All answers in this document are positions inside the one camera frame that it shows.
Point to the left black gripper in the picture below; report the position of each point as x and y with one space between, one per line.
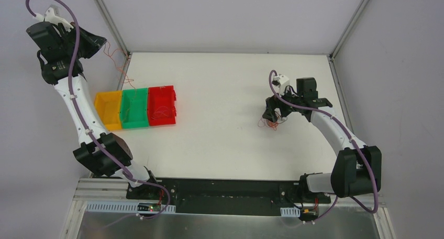
85 40

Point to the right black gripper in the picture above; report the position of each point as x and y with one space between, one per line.
272 105

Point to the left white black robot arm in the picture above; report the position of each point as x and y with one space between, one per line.
103 153

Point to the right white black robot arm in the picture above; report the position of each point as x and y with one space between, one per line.
357 169

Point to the yellow plastic bin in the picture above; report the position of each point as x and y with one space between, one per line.
108 106

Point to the green plastic bin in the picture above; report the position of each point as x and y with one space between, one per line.
133 110

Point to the red plastic bin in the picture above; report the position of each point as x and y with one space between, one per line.
161 105

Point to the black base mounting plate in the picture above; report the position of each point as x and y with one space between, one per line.
228 197

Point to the right controller circuit board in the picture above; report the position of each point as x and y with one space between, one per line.
308 216

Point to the controller circuit board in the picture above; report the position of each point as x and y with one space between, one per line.
148 207
308 216

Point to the left controller circuit board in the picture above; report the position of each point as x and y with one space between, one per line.
148 207

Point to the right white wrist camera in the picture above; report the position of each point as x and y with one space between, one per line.
282 82

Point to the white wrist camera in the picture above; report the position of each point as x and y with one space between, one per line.
282 82
52 15

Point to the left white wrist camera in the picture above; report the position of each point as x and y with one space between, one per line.
52 15

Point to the right white slotted cable duct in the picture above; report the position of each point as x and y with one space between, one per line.
292 212

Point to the white slotted cable duct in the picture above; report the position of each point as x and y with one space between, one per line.
115 207
292 212

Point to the aluminium frame rail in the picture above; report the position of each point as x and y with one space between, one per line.
113 189

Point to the left white slotted cable duct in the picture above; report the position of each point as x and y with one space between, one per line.
115 207

